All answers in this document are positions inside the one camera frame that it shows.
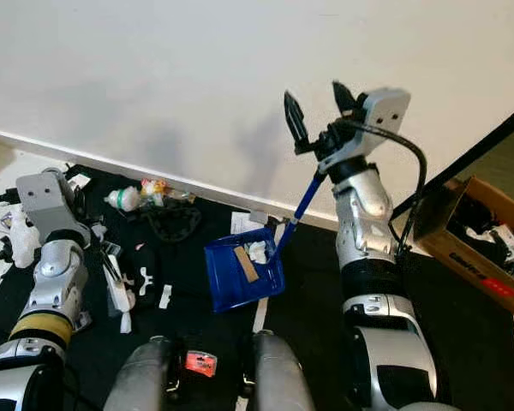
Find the grey left robot leg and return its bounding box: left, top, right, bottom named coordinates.
left=105, top=336, right=185, bottom=411

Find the grey right robot leg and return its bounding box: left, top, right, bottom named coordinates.
left=248, top=330, right=318, bottom=411

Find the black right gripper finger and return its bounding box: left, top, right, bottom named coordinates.
left=284, top=91, right=311, bottom=148
left=332, top=80, right=359, bottom=116

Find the white forked plastic clip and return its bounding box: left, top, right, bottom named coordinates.
left=135, top=265, right=157, bottom=296

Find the blue plastic dustpan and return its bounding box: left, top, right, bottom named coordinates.
left=203, top=167, right=326, bottom=313

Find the black framed panel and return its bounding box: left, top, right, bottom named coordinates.
left=390, top=101, right=514, bottom=223

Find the white bottle green band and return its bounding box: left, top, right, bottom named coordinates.
left=111, top=186, right=146, bottom=213

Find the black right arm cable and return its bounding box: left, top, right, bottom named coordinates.
left=347, top=118, right=429, bottom=258

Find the white crumpled tissue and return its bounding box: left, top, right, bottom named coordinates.
left=244, top=241, right=271, bottom=265

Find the white paper slip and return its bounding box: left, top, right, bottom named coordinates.
left=230, top=211, right=271, bottom=236

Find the black plastic mesh basket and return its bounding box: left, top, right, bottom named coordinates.
left=141, top=204, right=204, bottom=243

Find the clear bottle colourful label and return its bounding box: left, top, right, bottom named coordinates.
left=140, top=178, right=196, bottom=206

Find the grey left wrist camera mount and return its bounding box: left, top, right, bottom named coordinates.
left=15, top=169, right=78, bottom=245

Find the white crumpled plastic bag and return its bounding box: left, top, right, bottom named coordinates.
left=9, top=210, right=39, bottom=268

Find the white tape line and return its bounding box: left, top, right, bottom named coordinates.
left=236, top=221, right=292, bottom=411

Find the open brown cardboard box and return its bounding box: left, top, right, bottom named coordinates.
left=413, top=176, right=514, bottom=318

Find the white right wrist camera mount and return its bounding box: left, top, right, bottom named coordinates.
left=321, top=86, right=412, bottom=172

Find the brown cardboard strip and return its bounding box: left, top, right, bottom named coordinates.
left=233, top=247, right=260, bottom=283

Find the white printed package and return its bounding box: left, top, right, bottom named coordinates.
left=64, top=167, right=93, bottom=191

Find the grey robot leg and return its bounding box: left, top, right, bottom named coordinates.
left=248, top=330, right=318, bottom=411
left=105, top=336, right=185, bottom=411

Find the black floor mat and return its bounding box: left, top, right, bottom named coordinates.
left=0, top=164, right=514, bottom=411

